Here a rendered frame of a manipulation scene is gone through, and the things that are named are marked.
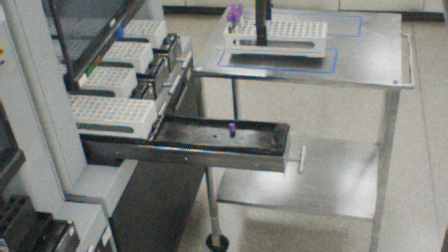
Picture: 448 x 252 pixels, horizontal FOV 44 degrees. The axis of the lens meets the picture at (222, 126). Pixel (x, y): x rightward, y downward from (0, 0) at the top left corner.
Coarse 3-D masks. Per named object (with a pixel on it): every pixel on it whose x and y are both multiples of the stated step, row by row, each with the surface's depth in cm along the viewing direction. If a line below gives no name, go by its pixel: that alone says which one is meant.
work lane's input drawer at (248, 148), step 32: (160, 128) 145; (192, 128) 144; (224, 128) 143; (256, 128) 142; (288, 128) 141; (160, 160) 141; (192, 160) 138; (224, 160) 136; (256, 160) 134; (288, 160) 140
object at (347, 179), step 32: (352, 32) 176; (384, 32) 175; (224, 64) 166; (256, 64) 164; (288, 64) 163; (320, 64) 162; (352, 64) 161; (384, 64) 159; (384, 96) 202; (384, 128) 210; (320, 160) 210; (352, 160) 208; (384, 160) 167; (224, 192) 199; (256, 192) 198; (288, 192) 197; (320, 192) 196; (352, 192) 195; (384, 192) 174
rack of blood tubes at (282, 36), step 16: (224, 32) 163; (240, 32) 162; (272, 32) 161; (288, 32) 161; (304, 32) 160; (320, 32) 159; (224, 48) 165; (240, 48) 163; (256, 48) 162; (272, 48) 161; (288, 48) 160; (304, 48) 164; (320, 48) 158
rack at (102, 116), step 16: (80, 96) 149; (80, 112) 144; (96, 112) 142; (112, 112) 142; (128, 112) 141; (144, 112) 142; (80, 128) 144; (96, 128) 146; (112, 128) 146; (128, 128) 145; (144, 128) 138
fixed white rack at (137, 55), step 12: (60, 48) 173; (120, 48) 169; (132, 48) 169; (144, 48) 169; (60, 60) 169; (108, 60) 165; (120, 60) 164; (132, 60) 163; (144, 60) 165; (144, 72) 166
